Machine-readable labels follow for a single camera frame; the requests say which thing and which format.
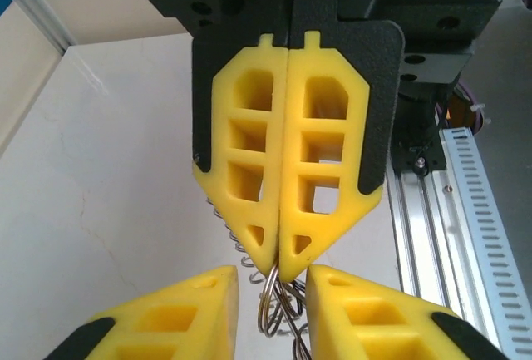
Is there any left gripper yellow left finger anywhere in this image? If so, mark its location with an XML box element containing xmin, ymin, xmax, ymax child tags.
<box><xmin>43</xmin><ymin>265</ymin><xmax>241</xmax><ymax>360</ymax></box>

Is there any steel split key ring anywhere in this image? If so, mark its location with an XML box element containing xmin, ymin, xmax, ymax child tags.
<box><xmin>256</xmin><ymin>266</ymin><xmax>290</xmax><ymax>339</ymax></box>

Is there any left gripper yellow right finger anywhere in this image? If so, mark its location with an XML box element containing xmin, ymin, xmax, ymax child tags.
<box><xmin>305</xmin><ymin>264</ymin><xmax>510</xmax><ymax>360</ymax></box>

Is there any aluminium frame post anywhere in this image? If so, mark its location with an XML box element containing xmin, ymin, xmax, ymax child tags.
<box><xmin>0</xmin><ymin>0</ymin><xmax>78</xmax><ymax>56</ymax></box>

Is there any white slotted cable duct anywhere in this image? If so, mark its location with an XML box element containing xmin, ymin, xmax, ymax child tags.
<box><xmin>440</xmin><ymin>125</ymin><xmax>532</xmax><ymax>360</ymax></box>

